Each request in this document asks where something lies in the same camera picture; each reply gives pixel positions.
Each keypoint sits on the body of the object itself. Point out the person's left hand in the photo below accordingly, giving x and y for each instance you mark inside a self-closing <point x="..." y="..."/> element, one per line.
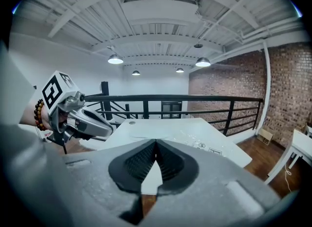
<point x="46" y="121"/>

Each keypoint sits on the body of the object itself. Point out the brown cardboard box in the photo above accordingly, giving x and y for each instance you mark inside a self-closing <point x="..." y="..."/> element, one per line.
<point x="265" y="135"/>

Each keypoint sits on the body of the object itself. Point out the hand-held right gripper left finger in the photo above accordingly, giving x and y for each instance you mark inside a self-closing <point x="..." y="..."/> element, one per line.
<point x="97" y="184"/>

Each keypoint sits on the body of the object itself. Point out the black double door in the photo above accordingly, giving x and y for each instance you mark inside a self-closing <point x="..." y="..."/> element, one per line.
<point x="171" y="110"/>

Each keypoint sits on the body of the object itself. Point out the white side table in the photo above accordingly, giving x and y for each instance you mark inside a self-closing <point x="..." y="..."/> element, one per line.
<point x="301" y="145"/>

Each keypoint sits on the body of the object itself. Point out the grey pendant lamp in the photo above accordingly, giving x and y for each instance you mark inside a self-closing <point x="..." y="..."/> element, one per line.
<point x="202" y="62"/>
<point x="136" y="73"/>
<point x="180" y="70"/>
<point x="115" y="59"/>

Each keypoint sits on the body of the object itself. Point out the clear plastic bag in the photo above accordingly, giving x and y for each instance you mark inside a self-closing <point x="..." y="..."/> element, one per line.
<point x="197" y="141"/>

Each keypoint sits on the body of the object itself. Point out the white square table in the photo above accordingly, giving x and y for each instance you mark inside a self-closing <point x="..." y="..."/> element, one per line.
<point x="156" y="128"/>

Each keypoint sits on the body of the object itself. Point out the black metal railing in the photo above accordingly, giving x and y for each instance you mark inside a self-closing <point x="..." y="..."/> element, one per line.
<point x="170" y="97"/>

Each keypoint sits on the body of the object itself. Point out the white vertical pipe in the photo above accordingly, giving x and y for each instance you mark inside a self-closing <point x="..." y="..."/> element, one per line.
<point x="267" y="79"/>

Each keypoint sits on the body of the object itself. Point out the person's left forearm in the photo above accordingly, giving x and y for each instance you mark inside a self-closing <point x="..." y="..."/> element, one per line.
<point x="28" y="113"/>

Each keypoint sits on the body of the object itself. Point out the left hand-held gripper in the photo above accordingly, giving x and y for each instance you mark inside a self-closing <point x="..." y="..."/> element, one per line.
<point x="58" y="91"/>

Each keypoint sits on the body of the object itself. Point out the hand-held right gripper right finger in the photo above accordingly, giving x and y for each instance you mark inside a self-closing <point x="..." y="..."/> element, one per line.
<point x="207" y="191"/>

